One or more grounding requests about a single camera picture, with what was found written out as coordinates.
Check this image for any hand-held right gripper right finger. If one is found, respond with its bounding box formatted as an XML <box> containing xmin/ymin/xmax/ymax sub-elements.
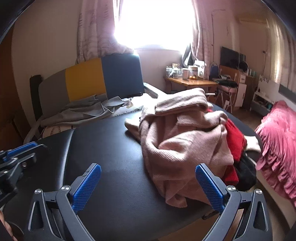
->
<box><xmin>195</xmin><ymin>163</ymin><xmax>274</xmax><ymax>241</ymax></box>

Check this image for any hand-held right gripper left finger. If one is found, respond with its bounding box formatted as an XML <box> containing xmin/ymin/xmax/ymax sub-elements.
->
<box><xmin>24</xmin><ymin>163</ymin><xmax>102</xmax><ymax>241</ymax></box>

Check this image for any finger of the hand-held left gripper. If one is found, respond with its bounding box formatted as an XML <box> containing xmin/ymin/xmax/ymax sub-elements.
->
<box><xmin>0</xmin><ymin>154</ymin><xmax>38</xmax><ymax>177</ymax></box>
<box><xmin>0</xmin><ymin>142</ymin><xmax>48</xmax><ymax>163</ymax></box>

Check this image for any pink knit sweater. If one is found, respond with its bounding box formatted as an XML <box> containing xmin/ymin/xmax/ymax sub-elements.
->
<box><xmin>125</xmin><ymin>88</ymin><xmax>235</xmax><ymax>208</ymax></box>

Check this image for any white fluffy sweater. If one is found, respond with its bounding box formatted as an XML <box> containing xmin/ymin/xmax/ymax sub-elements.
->
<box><xmin>244</xmin><ymin>136</ymin><xmax>262</xmax><ymax>153</ymax></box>

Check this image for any black garment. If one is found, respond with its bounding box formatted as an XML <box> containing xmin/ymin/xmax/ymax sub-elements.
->
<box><xmin>232</xmin><ymin>151</ymin><xmax>258</xmax><ymax>192</ymax></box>

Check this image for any beige printed pillow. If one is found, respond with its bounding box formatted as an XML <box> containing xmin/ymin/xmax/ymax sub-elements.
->
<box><xmin>43</xmin><ymin>125</ymin><xmax>75</xmax><ymax>140</ymax></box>

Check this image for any brown wooden cabinet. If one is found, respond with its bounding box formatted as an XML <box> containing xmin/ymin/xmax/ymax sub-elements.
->
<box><xmin>0</xmin><ymin>35</ymin><xmax>30</xmax><ymax>145</ymax></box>

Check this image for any red garment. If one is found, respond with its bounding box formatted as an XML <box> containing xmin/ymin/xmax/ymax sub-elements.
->
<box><xmin>206</xmin><ymin>108</ymin><xmax>248</xmax><ymax>183</ymax></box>

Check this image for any grey cloth garment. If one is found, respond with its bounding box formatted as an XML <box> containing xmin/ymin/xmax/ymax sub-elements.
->
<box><xmin>40</xmin><ymin>94</ymin><xmax>134</xmax><ymax>128</ymax></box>

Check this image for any pink ruffled bedspread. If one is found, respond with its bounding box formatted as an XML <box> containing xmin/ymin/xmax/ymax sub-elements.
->
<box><xmin>254</xmin><ymin>100</ymin><xmax>296</xmax><ymax>201</ymax></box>

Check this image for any grey yellow blue sofa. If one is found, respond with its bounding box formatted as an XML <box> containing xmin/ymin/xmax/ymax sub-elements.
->
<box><xmin>30</xmin><ymin>53</ymin><xmax>160</xmax><ymax>139</ymax></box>

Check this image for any white pillow with black lettering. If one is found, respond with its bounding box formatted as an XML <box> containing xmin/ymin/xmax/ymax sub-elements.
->
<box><xmin>112</xmin><ymin>94</ymin><xmax>160</xmax><ymax>116</ymax></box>

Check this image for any white low shelf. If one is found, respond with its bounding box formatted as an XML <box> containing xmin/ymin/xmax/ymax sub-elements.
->
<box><xmin>253</xmin><ymin>91</ymin><xmax>275</xmax><ymax>110</ymax></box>

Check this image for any wooden monitor cabinet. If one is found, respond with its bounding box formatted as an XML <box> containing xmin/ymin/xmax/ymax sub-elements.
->
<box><xmin>218</xmin><ymin>65</ymin><xmax>255</xmax><ymax>110</ymax></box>

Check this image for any wooden desk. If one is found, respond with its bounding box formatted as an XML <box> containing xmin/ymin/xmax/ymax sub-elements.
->
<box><xmin>165</xmin><ymin>76</ymin><xmax>219</xmax><ymax>94</ymax></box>

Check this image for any white folding chair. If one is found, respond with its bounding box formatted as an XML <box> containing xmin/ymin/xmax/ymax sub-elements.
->
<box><xmin>208</xmin><ymin>62</ymin><xmax>239</xmax><ymax>113</ymax></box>

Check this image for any cluster of glass jars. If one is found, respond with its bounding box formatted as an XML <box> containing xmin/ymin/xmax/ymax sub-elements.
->
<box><xmin>165</xmin><ymin>61</ymin><xmax>206</xmax><ymax>80</ymax></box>

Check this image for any black flat screen monitor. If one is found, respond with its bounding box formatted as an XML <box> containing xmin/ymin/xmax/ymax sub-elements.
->
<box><xmin>220</xmin><ymin>46</ymin><xmax>240</xmax><ymax>69</ymax></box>

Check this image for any dark hanging cloth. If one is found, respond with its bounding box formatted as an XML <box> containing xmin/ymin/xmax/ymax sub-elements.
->
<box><xmin>181</xmin><ymin>43</ymin><xmax>194</xmax><ymax>67</ymax></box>

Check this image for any pink curtain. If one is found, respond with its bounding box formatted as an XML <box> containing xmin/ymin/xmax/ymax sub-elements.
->
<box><xmin>76</xmin><ymin>0</ymin><xmax>134</xmax><ymax>64</ymax></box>
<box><xmin>191</xmin><ymin>0</ymin><xmax>213</xmax><ymax>67</ymax></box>

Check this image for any pale yellow curtain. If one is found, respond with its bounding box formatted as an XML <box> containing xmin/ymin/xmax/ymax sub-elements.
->
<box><xmin>266</xmin><ymin>14</ymin><xmax>296</xmax><ymax>84</ymax></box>

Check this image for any bright window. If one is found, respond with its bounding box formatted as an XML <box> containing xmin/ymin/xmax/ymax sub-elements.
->
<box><xmin>113</xmin><ymin>0</ymin><xmax>197</xmax><ymax>50</ymax></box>

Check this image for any white fluffy strap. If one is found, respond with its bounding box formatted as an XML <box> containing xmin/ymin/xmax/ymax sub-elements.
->
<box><xmin>23</xmin><ymin>116</ymin><xmax>47</xmax><ymax>144</ymax></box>

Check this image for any wall air conditioner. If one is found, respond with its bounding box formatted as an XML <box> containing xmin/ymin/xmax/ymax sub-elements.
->
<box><xmin>236</xmin><ymin>17</ymin><xmax>270</xmax><ymax>25</ymax></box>

